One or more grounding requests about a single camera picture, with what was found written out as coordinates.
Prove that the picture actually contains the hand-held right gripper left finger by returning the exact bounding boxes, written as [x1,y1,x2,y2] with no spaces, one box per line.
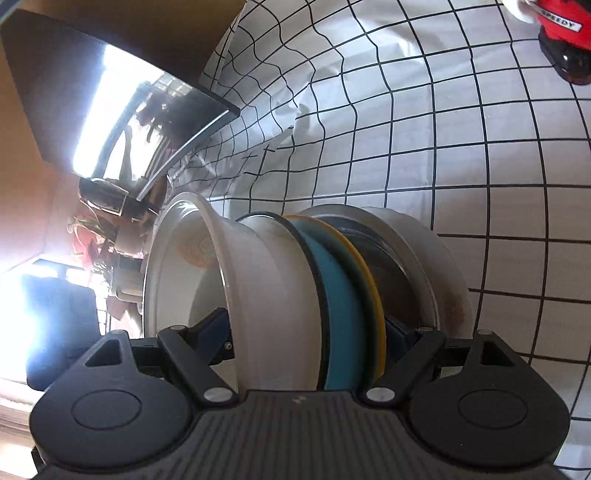
[85,308,240,408]

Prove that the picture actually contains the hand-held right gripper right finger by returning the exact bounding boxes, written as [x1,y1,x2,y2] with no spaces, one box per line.
[360,316,514,408]

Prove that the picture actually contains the blue bowl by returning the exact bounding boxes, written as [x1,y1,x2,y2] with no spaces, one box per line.
[238,212,371,393]

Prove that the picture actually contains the gold-rimmed white bowl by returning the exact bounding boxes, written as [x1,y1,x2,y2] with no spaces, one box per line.
[284,214,387,380]

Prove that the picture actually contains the plain white bowl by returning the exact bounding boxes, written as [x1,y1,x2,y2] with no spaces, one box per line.
[143,191,325,393]

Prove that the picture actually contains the stainless steel bowl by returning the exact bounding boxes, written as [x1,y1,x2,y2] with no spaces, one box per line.
[300,203,437,334]

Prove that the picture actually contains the red flowers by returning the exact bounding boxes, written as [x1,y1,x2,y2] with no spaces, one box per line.
[67,216,123,278]

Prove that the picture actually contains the dark blue object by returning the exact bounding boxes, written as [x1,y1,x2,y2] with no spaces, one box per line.
[21,272,102,391]

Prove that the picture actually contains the checkered white tablecloth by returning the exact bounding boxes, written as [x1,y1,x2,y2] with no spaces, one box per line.
[166,0,591,480]

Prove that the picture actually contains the black monitor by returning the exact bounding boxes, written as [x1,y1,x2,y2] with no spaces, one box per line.
[0,9,242,220]

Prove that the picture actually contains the red and white robot toy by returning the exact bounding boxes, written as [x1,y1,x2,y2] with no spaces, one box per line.
[503,0,591,86]

